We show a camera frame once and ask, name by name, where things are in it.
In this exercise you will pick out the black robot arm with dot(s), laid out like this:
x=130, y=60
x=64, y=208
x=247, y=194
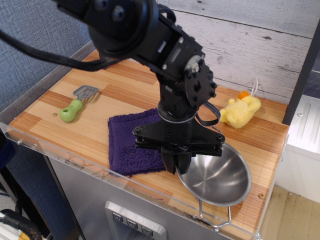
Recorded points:
x=145, y=31

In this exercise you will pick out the green and grey spatula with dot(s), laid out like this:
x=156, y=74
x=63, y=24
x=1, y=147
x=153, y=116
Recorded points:
x=82, y=93

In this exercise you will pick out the silver button control panel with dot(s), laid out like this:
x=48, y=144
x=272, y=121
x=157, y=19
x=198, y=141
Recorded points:
x=127, y=224

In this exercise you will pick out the clear acrylic front guard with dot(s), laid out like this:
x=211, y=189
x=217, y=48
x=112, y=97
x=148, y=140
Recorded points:
x=86, y=187

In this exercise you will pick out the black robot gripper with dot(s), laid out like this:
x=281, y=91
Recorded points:
x=183, y=138

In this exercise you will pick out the purple folded towel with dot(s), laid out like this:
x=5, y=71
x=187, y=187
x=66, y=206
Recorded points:
x=124, y=157

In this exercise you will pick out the yellow plush duck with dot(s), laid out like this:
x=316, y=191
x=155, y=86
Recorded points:
x=240, y=111

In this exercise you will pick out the white cabinet at right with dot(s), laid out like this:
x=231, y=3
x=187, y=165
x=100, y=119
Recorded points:
x=299, y=167

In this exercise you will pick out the dark vertical post right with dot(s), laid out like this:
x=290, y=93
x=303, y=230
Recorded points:
x=303, y=77

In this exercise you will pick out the silver metal pot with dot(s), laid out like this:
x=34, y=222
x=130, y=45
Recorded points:
x=222, y=181

